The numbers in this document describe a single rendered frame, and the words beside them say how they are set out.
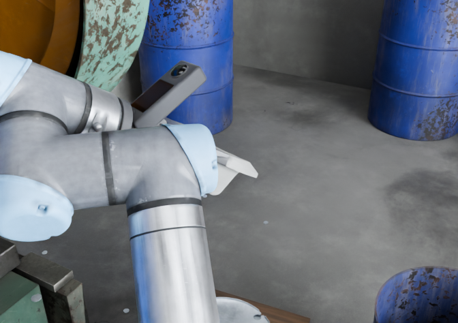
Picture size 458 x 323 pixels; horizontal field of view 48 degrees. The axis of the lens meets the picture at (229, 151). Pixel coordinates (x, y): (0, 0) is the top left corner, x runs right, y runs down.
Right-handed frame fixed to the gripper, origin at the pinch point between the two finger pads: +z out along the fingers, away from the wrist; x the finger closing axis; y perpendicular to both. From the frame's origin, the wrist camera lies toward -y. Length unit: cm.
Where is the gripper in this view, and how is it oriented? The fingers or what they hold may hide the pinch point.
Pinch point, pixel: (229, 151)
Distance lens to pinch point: 75.1
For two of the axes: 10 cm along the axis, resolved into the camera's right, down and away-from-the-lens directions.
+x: 5.8, 3.6, -7.3
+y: -4.3, 9.0, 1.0
